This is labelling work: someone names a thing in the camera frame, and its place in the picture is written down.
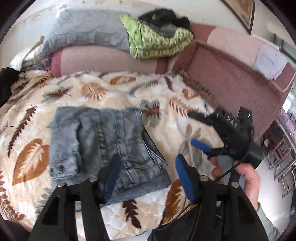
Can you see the black clothes pile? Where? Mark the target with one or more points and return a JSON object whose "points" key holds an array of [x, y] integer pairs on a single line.
{"points": [[164, 22]]}

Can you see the green patterned folded blanket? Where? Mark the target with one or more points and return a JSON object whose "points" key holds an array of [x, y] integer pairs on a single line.
{"points": [[145, 43]]}

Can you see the framed wall picture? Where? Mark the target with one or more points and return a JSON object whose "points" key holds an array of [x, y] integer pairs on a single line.
{"points": [[243, 10]]}

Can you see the pink sofa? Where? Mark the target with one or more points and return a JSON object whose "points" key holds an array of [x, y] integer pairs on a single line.
{"points": [[219, 58]]}

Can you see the white cream cloth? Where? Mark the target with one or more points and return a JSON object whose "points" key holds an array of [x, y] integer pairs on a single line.
{"points": [[28, 56]]}

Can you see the white cloth on armrest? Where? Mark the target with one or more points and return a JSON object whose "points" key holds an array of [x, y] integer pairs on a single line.
{"points": [[270, 62]]}

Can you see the dark green garment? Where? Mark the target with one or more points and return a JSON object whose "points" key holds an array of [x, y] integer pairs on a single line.
{"points": [[8, 76]]}

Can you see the grey acid-wash denim jeans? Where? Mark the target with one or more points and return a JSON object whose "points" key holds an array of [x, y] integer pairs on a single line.
{"points": [[84, 140]]}

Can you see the cream leaf-print blanket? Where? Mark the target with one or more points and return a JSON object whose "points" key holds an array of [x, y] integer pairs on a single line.
{"points": [[165, 101]]}

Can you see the grey sleeve forearm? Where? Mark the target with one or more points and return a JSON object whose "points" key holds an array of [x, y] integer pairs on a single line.
{"points": [[272, 232]]}

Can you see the right hand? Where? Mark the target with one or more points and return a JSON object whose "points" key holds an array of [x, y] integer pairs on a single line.
{"points": [[252, 179]]}

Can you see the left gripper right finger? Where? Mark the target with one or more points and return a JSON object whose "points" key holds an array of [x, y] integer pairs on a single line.
{"points": [[224, 212]]}

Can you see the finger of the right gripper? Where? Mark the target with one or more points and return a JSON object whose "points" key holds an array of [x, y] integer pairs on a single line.
{"points": [[206, 119], [208, 151]]}

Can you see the grey quilted pillow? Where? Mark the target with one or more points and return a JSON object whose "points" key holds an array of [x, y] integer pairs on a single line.
{"points": [[79, 27]]}

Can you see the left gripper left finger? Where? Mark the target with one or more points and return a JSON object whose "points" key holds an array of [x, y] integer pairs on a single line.
{"points": [[57, 219]]}

